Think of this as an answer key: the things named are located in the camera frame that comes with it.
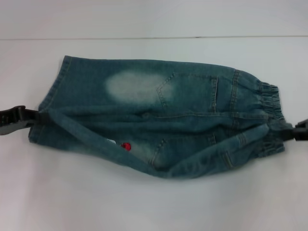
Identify blue denim shorts with print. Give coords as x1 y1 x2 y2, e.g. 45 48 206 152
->
28 55 295 179

